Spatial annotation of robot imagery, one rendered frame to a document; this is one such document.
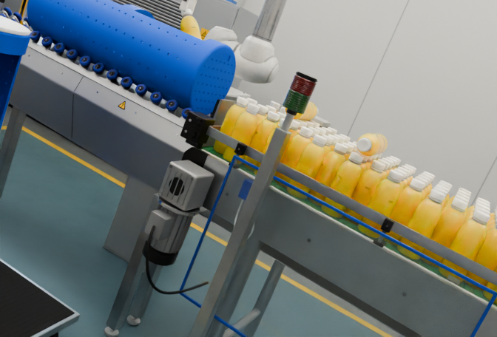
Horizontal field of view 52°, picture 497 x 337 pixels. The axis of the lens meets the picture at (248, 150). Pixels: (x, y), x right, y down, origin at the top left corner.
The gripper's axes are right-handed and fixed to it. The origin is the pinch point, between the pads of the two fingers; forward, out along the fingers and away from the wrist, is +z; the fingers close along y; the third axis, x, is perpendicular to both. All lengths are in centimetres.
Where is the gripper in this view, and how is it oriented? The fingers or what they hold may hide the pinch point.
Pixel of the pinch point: (188, 4)
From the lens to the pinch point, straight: 200.5
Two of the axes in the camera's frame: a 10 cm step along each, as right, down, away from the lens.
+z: -3.7, 9.1, 2.1
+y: -4.4, 0.2, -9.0
